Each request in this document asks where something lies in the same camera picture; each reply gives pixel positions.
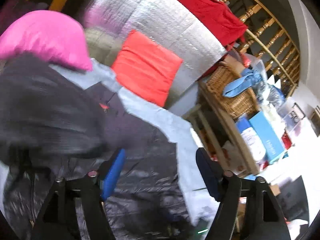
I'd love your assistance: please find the pink pillow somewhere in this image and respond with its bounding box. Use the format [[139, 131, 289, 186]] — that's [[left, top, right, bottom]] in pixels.
[[1, 10, 92, 71]]

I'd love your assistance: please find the dark quilted zip jacket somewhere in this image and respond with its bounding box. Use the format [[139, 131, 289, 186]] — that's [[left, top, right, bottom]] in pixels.
[[1, 54, 194, 239]]

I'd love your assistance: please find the blue fashion box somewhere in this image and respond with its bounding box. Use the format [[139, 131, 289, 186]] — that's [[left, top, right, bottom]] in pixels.
[[249, 112, 285, 165]]

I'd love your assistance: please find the silver foil insulation mat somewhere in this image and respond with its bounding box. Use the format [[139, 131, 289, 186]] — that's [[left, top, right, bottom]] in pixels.
[[81, 0, 226, 108]]

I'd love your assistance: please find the red cushion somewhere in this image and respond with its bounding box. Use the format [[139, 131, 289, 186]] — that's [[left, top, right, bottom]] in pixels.
[[112, 30, 183, 107]]

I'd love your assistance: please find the wooden shelf table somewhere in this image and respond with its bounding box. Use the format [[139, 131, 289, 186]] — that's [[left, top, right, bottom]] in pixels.
[[183, 82, 260, 178]]

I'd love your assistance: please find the red quilted blanket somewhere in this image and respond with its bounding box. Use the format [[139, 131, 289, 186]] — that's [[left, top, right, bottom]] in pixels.
[[178, 0, 247, 46]]

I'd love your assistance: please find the grey bed sheet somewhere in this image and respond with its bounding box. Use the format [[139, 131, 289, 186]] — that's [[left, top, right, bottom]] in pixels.
[[1, 54, 217, 239]]

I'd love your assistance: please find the wicker basket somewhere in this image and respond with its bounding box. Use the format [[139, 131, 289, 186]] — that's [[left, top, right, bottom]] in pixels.
[[206, 61, 259, 120]]

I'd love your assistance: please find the light blue cloth bow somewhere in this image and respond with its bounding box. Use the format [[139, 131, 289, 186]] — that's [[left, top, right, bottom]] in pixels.
[[222, 68, 263, 98]]

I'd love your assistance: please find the patterned white box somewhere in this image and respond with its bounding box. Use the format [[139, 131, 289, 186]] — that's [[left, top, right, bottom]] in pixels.
[[236, 115, 266, 164]]

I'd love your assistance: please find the wooden stair railing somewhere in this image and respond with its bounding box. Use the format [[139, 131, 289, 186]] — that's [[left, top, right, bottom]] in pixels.
[[220, 0, 300, 96]]

